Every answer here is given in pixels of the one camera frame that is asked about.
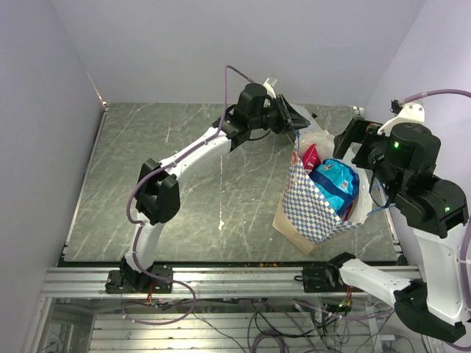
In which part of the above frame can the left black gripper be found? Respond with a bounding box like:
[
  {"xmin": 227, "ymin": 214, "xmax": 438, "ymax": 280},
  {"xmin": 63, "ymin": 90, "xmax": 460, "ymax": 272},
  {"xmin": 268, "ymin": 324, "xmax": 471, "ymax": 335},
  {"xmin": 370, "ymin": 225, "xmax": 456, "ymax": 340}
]
[{"xmin": 252, "ymin": 96, "xmax": 313, "ymax": 138}]

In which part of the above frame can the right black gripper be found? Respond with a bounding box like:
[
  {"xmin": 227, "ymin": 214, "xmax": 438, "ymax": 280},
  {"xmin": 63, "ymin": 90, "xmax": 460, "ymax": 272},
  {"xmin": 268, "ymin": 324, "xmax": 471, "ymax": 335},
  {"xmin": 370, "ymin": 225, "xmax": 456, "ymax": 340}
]
[{"xmin": 334, "ymin": 115, "xmax": 402, "ymax": 197}]

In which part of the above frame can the red snack bag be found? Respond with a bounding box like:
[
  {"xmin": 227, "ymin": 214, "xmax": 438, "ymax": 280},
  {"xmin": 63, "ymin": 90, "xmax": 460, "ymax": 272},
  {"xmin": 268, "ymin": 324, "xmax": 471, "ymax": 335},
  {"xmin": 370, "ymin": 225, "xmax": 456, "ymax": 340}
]
[{"xmin": 301, "ymin": 143, "xmax": 322, "ymax": 173}]

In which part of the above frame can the blue snack bag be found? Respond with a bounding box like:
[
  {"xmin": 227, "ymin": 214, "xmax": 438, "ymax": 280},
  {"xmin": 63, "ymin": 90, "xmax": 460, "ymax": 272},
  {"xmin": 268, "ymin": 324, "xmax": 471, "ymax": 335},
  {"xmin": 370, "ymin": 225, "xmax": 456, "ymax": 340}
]
[{"xmin": 309, "ymin": 159, "xmax": 360, "ymax": 218}]

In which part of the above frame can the blue checkered paper bag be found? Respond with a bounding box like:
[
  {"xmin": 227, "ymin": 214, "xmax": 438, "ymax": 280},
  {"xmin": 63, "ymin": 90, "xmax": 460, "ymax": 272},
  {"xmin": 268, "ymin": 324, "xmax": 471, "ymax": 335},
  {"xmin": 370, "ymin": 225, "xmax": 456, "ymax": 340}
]
[{"xmin": 273, "ymin": 130, "xmax": 372, "ymax": 254}]

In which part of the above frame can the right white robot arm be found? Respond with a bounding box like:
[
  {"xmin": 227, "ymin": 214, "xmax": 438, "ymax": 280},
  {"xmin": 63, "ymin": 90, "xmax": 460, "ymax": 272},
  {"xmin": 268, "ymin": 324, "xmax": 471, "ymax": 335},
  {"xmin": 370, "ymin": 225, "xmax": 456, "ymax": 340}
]
[{"xmin": 324, "ymin": 117, "xmax": 470, "ymax": 343}]

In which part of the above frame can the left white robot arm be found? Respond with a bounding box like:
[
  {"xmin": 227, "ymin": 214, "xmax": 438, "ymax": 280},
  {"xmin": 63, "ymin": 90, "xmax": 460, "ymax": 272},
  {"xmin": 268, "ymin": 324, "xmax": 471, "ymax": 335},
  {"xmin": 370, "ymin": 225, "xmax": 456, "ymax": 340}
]
[{"xmin": 120, "ymin": 83, "xmax": 310, "ymax": 292}]

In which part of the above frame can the small whiteboard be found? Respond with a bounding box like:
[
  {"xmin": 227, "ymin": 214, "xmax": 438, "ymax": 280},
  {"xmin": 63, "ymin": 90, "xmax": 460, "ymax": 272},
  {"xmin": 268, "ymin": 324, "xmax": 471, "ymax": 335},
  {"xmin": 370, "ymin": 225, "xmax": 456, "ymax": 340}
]
[{"xmin": 292, "ymin": 104, "xmax": 326, "ymax": 137}]

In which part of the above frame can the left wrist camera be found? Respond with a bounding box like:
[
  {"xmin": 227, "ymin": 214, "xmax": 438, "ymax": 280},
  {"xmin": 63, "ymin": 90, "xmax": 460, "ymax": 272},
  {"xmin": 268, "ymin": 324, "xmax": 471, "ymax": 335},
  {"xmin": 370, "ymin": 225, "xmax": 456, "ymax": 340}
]
[{"xmin": 263, "ymin": 76, "xmax": 277, "ymax": 99}]

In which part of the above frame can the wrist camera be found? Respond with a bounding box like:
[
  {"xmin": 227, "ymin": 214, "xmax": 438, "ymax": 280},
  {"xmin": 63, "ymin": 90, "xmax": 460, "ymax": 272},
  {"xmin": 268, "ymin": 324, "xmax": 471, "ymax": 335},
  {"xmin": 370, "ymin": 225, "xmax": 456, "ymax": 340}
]
[
  {"xmin": 377, "ymin": 99, "xmax": 425, "ymax": 136},
  {"xmin": 263, "ymin": 76, "xmax": 277, "ymax": 99}
]

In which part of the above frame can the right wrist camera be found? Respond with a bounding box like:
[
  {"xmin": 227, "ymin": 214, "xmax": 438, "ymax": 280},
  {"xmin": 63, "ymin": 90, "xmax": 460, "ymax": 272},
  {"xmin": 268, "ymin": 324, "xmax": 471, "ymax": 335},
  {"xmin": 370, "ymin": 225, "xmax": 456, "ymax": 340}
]
[{"xmin": 377, "ymin": 99, "xmax": 425, "ymax": 136}]

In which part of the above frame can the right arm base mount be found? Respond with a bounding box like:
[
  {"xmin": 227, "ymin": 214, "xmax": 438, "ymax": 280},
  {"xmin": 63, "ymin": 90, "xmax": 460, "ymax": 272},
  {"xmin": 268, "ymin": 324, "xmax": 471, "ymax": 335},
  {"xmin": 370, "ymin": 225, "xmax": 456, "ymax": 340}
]
[{"xmin": 298, "ymin": 266, "xmax": 347, "ymax": 293}]

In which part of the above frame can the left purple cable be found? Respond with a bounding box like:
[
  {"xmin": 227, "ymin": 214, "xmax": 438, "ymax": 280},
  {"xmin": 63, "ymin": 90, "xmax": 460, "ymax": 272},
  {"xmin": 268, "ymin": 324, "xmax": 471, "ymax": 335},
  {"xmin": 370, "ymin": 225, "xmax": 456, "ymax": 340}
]
[{"xmin": 121, "ymin": 65, "xmax": 255, "ymax": 327}]

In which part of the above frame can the aluminium frame rail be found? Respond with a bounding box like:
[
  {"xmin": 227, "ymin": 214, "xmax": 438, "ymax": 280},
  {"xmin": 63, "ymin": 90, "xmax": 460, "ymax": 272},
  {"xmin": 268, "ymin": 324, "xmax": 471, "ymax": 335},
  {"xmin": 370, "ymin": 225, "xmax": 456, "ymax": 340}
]
[{"xmin": 40, "ymin": 266, "xmax": 422, "ymax": 299}]

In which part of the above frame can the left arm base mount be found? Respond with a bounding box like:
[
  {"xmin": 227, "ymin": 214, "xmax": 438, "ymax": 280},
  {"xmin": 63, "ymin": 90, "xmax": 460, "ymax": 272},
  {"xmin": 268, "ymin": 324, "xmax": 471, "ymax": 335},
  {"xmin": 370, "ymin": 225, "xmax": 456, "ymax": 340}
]
[{"xmin": 105, "ymin": 265, "xmax": 173, "ymax": 294}]

